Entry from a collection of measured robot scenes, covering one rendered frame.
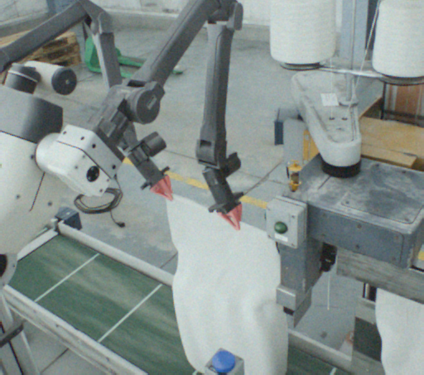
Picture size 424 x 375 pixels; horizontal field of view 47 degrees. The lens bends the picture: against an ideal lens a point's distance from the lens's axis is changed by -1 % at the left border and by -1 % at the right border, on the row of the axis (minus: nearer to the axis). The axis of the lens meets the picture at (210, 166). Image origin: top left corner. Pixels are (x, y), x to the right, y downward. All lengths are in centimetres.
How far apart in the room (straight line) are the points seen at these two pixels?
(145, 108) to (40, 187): 29
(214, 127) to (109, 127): 38
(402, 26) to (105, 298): 169
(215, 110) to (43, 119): 46
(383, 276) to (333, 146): 37
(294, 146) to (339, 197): 46
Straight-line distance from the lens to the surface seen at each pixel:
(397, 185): 113
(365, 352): 187
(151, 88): 110
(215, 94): 133
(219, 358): 138
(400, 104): 145
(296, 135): 148
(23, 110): 114
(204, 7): 126
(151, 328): 213
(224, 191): 140
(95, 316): 224
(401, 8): 115
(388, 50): 117
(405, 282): 130
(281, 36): 125
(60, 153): 103
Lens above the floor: 192
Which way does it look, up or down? 29 degrees down
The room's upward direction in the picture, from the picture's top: 5 degrees counter-clockwise
